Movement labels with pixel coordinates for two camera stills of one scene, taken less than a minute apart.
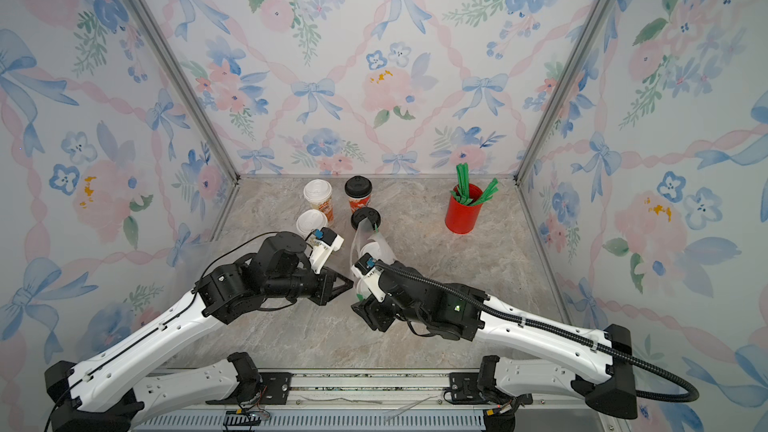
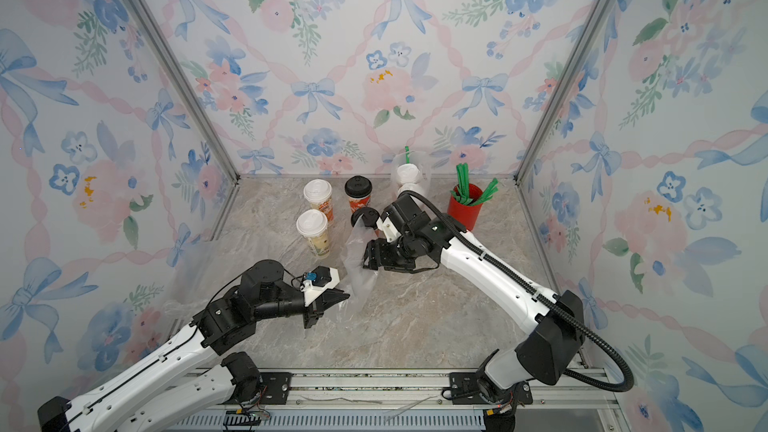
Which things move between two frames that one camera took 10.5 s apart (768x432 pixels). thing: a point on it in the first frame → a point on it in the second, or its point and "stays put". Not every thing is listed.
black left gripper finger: (329, 280) → (326, 300)
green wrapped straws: (463, 192) stays put
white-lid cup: (318, 194) stays put
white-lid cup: (367, 240) → (411, 170)
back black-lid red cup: (358, 189) stays put
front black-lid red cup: (365, 212) stays put
